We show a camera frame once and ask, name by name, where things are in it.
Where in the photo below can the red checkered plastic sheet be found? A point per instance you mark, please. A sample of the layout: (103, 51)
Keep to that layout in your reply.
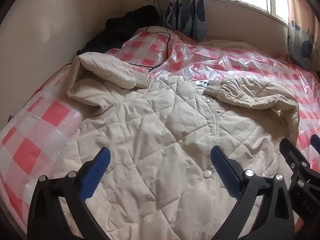
(50, 112)

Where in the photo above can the blue patterned curtain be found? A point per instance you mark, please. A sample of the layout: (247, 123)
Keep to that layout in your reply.
(302, 42)
(190, 12)

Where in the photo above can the black clothing pile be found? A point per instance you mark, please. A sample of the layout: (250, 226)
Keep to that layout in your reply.
(130, 20)

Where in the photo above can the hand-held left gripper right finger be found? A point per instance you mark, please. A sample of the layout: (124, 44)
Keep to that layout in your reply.
(226, 172)

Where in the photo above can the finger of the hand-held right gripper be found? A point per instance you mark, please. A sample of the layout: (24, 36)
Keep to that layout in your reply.
(291, 152)
(316, 143)

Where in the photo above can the beige quilted jacket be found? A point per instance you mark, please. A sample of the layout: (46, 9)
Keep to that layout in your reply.
(162, 130)

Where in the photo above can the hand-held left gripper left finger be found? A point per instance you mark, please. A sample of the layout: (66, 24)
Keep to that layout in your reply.
(96, 172)

